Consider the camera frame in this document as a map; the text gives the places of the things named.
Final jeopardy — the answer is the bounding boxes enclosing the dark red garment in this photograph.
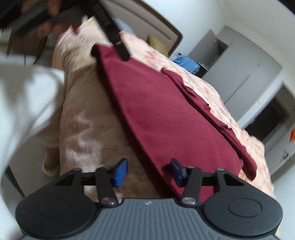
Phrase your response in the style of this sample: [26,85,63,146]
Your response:
[91,44,257,198]

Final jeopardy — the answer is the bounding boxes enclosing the white bedroom door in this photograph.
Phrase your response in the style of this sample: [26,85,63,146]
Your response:
[265,123,294,175]

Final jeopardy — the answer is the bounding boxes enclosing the person's left hand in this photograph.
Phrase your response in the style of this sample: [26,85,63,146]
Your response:
[22,0,79,38]

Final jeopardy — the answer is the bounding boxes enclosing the blue clothes pile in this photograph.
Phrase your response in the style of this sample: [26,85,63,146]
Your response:
[173,56,200,75]

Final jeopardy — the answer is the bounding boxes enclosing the olive yellow pillow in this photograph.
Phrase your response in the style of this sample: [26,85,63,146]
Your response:
[147,35,169,57]

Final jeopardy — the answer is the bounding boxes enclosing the pink floral bed blanket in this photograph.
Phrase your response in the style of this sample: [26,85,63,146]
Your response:
[46,18,274,199]

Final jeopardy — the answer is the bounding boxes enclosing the red door decoration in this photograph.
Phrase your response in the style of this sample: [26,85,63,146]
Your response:
[289,128,295,142]

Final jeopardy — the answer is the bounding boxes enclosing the grey wardrobe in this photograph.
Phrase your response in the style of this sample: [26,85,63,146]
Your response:
[188,26,282,128]

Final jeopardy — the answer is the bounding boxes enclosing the striped pillow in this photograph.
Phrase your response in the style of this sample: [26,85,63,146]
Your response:
[112,17,136,35]

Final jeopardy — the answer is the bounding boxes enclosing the beige padded headboard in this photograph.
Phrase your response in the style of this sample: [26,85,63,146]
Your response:
[101,0,183,56]

